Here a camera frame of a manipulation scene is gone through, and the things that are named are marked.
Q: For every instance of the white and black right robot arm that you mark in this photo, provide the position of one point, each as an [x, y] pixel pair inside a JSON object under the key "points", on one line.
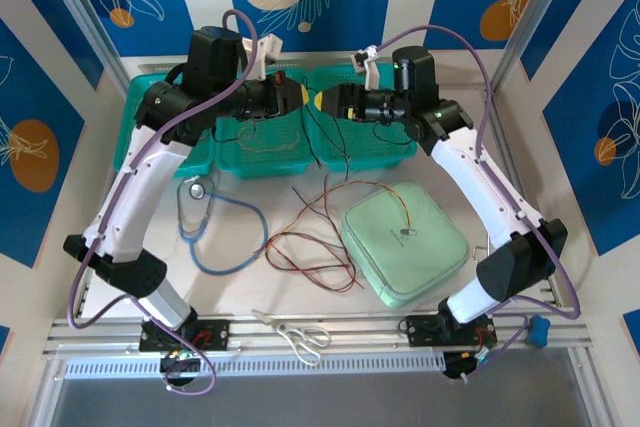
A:
{"points": [[480, 182]]}

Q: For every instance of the blue stethoscope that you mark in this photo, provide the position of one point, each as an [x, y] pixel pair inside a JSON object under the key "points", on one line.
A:
{"points": [[190, 242]]}

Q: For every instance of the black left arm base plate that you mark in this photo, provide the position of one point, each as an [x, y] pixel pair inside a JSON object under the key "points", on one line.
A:
{"points": [[215, 334]]}

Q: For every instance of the mint green zip case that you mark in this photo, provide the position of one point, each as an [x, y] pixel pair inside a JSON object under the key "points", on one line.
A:
{"points": [[400, 257]]}

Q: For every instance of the aluminium frame post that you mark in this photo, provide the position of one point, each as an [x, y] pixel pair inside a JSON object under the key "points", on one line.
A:
{"points": [[88, 12], [533, 12]]}

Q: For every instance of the teal perforated plastic basket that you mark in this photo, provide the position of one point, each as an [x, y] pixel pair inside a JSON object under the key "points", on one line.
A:
{"points": [[370, 159], [197, 162], [260, 162]]}

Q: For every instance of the small blue clamp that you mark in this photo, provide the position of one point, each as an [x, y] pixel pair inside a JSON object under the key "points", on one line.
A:
{"points": [[537, 331]]}

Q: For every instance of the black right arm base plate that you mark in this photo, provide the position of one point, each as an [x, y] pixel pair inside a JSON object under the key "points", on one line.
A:
{"points": [[420, 329]]}

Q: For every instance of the aluminium front rail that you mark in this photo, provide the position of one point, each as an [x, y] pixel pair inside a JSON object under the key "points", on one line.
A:
{"points": [[360, 334]]}

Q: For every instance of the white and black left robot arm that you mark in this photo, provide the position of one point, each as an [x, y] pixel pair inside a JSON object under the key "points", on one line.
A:
{"points": [[135, 197]]}

